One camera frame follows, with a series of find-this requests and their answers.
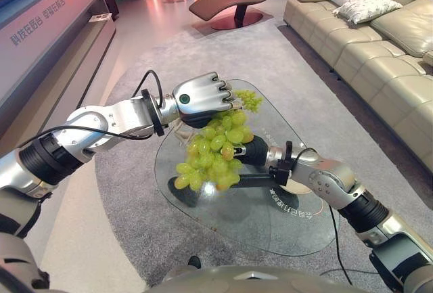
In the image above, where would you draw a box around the right robot hand black cloth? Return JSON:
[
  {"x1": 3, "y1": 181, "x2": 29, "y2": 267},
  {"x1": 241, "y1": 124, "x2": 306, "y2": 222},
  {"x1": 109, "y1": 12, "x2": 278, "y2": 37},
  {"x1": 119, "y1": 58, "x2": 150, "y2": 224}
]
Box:
[{"x1": 232, "y1": 135, "x2": 271, "y2": 167}]

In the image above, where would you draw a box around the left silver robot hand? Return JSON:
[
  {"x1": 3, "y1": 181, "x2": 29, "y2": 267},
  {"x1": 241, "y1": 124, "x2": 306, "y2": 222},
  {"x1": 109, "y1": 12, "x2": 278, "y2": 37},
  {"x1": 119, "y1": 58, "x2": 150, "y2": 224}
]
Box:
[{"x1": 171, "y1": 72, "x2": 243, "y2": 130}]

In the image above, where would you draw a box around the large green grape bunch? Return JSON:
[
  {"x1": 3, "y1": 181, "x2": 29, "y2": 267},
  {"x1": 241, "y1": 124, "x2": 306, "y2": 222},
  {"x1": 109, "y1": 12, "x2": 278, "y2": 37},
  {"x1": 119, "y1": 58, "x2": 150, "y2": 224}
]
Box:
[{"x1": 173, "y1": 110, "x2": 255, "y2": 193}]

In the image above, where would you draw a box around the white round plate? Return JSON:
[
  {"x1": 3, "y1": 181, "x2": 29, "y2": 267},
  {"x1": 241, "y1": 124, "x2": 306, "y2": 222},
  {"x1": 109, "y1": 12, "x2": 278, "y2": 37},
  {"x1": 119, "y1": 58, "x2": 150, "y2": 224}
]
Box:
[{"x1": 279, "y1": 181, "x2": 313, "y2": 196}]

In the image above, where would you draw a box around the grey rug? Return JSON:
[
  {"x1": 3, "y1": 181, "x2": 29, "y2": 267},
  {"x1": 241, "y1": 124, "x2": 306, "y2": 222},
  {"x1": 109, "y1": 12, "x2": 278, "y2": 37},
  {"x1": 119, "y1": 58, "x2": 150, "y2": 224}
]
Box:
[{"x1": 94, "y1": 18, "x2": 433, "y2": 284}]

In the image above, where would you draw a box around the small green grape bunch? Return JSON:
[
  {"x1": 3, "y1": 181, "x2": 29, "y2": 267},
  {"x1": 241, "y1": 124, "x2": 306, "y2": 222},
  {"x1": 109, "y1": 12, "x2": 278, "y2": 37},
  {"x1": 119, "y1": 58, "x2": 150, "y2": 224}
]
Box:
[{"x1": 234, "y1": 89, "x2": 265, "y2": 115}]

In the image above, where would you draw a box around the glass coffee table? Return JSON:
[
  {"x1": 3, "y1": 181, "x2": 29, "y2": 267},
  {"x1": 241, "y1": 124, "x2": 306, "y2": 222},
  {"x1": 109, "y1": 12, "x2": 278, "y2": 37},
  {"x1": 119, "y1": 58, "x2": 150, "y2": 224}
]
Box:
[{"x1": 154, "y1": 78, "x2": 341, "y2": 257}]

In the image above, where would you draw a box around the small white box on shelf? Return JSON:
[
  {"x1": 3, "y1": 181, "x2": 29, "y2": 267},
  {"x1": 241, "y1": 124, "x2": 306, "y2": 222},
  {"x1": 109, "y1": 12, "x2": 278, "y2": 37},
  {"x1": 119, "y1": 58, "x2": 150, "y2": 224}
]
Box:
[{"x1": 89, "y1": 13, "x2": 113, "y2": 24}]

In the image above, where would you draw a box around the silver robot torso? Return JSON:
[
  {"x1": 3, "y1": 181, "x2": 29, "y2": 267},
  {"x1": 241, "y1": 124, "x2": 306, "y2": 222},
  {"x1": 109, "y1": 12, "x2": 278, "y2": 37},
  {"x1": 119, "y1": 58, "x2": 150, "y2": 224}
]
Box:
[{"x1": 143, "y1": 265, "x2": 375, "y2": 293}]

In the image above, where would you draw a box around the beige leather sofa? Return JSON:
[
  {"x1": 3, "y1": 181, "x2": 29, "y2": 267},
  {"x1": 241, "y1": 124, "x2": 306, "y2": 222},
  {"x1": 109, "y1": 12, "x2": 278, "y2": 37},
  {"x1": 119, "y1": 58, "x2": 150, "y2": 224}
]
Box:
[{"x1": 283, "y1": 0, "x2": 433, "y2": 174}]

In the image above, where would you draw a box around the white TV cabinet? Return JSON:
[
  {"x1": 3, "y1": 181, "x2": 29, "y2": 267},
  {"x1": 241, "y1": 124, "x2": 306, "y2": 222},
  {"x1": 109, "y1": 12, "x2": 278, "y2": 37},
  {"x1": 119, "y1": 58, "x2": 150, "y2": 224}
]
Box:
[{"x1": 0, "y1": 0, "x2": 118, "y2": 145}]

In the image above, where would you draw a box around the large white patterned pillow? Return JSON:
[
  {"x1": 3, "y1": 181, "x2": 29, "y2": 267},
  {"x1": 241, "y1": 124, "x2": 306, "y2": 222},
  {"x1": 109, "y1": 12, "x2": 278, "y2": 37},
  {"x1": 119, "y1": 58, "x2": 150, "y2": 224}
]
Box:
[{"x1": 332, "y1": 0, "x2": 404, "y2": 25}]

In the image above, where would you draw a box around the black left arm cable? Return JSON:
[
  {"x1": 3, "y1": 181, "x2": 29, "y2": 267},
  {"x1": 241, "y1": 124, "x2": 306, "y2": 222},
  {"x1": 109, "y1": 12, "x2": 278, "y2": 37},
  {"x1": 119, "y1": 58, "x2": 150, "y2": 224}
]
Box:
[{"x1": 18, "y1": 69, "x2": 167, "y2": 149}]

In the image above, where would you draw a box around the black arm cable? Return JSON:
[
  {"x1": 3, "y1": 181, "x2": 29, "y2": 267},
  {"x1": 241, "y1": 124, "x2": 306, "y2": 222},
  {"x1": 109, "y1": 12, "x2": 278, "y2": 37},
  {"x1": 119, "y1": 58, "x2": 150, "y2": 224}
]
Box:
[
  {"x1": 319, "y1": 204, "x2": 373, "y2": 288},
  {"x1": 18, "y1": 69, "x2": 167, "y2": 149}
]

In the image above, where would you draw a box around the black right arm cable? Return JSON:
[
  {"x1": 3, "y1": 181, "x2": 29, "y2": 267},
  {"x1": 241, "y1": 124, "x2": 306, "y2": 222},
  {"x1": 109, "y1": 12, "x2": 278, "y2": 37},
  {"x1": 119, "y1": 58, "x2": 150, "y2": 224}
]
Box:
[{"x1": 319, "y1": 204, "x2": 373, "y2": 288}]

